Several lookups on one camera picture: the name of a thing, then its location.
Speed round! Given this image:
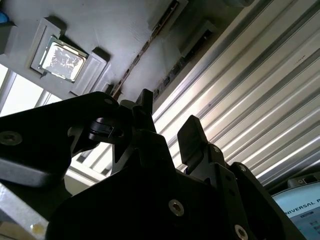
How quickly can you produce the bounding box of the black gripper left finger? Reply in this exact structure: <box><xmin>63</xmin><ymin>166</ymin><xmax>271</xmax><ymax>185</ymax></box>
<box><xmin>0</xmin><ymin>88</ymin><xmax>192</xmax><ymax>222</ymax></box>

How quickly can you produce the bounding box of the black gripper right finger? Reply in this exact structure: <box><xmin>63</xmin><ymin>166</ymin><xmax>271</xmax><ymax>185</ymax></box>
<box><xmin>177</xmin><ymin>114</ymin><xmax>305</xmax><ymax>240</ymax></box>

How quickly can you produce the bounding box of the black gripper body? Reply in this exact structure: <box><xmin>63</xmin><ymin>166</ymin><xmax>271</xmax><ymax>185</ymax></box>
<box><xmin>47</xmin><ymin>151</ymin><xmax>232</xmax><ymax>240</ymax></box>

